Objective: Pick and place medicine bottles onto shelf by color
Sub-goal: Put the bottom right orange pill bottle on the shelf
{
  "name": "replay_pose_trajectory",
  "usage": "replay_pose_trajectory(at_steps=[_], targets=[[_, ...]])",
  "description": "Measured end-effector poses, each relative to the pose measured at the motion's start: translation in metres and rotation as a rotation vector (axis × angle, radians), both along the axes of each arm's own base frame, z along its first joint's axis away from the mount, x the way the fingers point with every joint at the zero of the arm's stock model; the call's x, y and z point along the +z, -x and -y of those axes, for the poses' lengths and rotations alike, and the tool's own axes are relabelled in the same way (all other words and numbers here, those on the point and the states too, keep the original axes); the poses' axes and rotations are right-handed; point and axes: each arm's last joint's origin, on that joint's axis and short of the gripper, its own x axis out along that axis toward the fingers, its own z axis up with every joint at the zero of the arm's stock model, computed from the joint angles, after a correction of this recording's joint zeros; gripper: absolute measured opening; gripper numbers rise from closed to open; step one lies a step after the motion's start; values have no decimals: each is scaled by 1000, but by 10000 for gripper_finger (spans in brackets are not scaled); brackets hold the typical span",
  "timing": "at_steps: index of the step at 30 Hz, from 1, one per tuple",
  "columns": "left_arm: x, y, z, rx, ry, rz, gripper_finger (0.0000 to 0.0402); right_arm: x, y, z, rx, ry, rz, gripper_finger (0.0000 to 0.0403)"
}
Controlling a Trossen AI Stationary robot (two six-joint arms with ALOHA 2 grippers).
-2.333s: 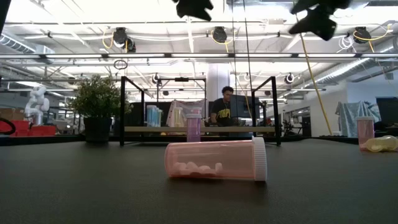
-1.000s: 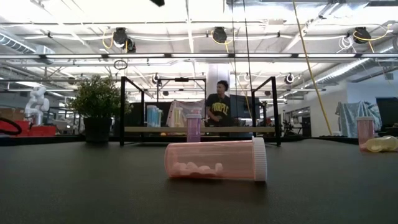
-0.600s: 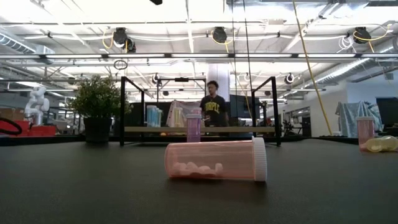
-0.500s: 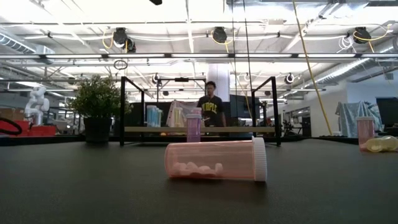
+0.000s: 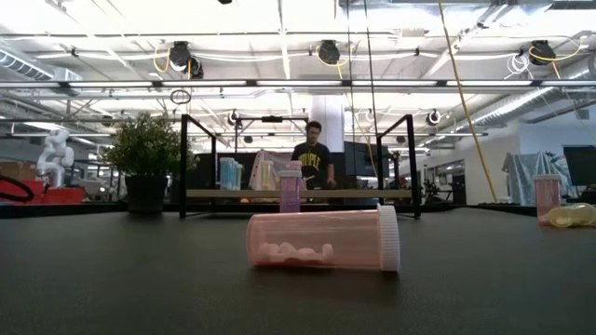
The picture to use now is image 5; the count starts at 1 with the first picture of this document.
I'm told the yellow medicine bottle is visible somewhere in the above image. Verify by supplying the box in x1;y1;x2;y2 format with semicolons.
258;160;277;191
547;202;596;229

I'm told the pink medicine bottle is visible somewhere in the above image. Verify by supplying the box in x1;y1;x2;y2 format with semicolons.
245;203;401;273
533;173;562;226

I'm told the person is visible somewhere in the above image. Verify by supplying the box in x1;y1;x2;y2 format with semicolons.
291;120;337;191

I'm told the light wooden board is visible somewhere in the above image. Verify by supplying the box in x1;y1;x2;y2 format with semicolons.
179;114;423;220

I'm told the dark monitor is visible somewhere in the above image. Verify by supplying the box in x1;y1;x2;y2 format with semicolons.
344;141;390;179
562;143;596;187

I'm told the white pillar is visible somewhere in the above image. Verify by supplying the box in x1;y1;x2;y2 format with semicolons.
309;95;346;153

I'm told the potted green plant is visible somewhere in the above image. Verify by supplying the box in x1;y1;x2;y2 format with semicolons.
102;111;200;216

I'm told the grey draped cloth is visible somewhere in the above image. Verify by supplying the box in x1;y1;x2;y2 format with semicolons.
501;149;579;207

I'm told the black ceiling cable reel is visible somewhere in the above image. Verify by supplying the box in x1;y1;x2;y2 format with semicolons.
528;39;559;66
317;39;343;66
167;39;205;80

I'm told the yellow hanging cable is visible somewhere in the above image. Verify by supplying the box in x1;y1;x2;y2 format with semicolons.
436;0;499;204

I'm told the silver ventilation duct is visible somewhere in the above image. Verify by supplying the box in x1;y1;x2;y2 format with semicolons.
474;55;596;132
0;44;84;84

